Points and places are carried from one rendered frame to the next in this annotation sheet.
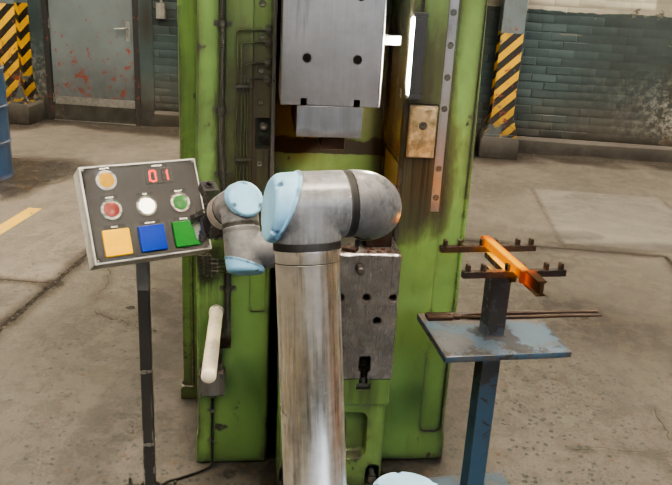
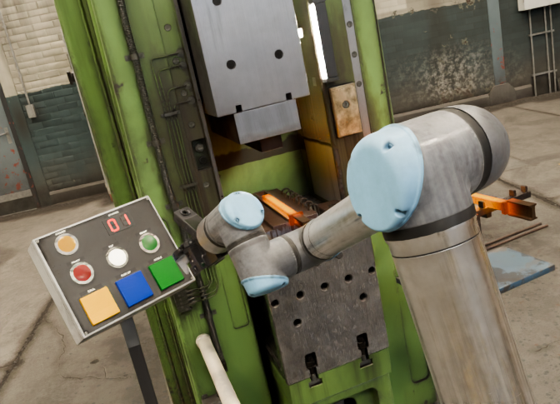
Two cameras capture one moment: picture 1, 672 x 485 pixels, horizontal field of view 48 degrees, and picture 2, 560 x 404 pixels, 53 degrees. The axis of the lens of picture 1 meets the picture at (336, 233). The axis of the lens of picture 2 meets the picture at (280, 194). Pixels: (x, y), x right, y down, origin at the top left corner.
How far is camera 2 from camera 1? 0.71 m
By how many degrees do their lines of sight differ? 9
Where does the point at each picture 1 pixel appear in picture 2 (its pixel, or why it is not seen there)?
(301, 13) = (214, 22)
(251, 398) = not seen: outside the picture
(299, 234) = (435, 206)
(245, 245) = (262, 260)
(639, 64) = (407, 50)
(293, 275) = (441, 265)
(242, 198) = (242, 210)
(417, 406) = (406, 362)
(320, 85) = (250, 88)
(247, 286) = (226, 306)
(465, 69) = (367, 42)
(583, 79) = not seen: hidden behind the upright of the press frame
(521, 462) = not seen: hidden behind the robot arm
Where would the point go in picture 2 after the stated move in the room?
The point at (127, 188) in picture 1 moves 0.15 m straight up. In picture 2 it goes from (92, 246) to (74, 191)
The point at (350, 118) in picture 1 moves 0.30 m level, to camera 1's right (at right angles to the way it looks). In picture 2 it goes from (287, 112) to (377, 91)
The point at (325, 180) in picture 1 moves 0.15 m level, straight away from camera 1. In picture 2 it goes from (437, 124) to (385, 113)
